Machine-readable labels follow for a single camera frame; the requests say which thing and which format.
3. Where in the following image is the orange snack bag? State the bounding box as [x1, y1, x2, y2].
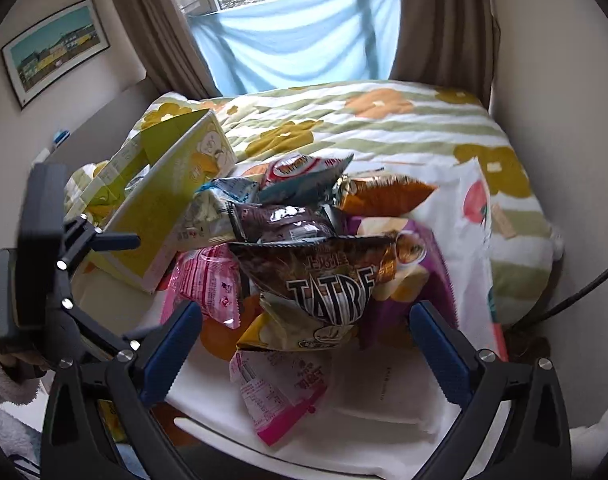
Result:
[334, 172, 437, 218]

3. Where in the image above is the black cable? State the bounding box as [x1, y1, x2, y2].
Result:
[504, 245, 608, 331]

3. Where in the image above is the yellow-green cardboard box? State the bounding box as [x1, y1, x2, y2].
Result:
[66, 109, 239, 295]

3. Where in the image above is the person's left forearm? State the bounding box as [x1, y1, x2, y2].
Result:
[0, 300, 42, 466]

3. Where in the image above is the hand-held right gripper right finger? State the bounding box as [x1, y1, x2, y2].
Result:
[409, 301, 572, 480]

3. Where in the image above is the white and yellow snack packet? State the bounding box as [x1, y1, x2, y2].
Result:
[174, 195, 237, 251]

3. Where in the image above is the blue and white snack packet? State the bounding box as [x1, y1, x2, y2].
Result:
[196, 176, 259, 206]

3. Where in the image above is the floral striped quilt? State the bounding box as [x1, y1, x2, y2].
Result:
[66, 80, 565, 326]

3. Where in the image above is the purple chip bag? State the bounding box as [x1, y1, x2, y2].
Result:
[344, 215, 452, 348]

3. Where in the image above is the black and gold chip bag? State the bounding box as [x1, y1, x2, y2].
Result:
[228, 232, 427, 331]

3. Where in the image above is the brown curtain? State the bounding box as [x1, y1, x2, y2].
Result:
[389, 0, 500, 106]
[96, 0, 219, 101]

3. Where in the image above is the grey headboard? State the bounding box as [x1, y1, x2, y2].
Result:
[34, 77, 159, 171]

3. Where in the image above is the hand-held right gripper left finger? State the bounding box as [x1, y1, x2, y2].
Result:
[41, 301, 203, 480]

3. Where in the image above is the framed picture of houses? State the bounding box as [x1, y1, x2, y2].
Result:
[0, 0, 110, 111]

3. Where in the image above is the pink and white snack packet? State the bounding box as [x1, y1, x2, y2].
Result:
[229, 347, 335, 446]

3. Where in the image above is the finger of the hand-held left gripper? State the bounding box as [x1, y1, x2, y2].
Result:
[58, 212, 142, 281]
[58, 297, 172, 366]

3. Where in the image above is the light blue window cloth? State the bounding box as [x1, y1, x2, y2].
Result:
[189, 0, 402, 96]

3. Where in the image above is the brown chocolate snack packet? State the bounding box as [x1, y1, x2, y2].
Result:
[229, 202, 337, 243]

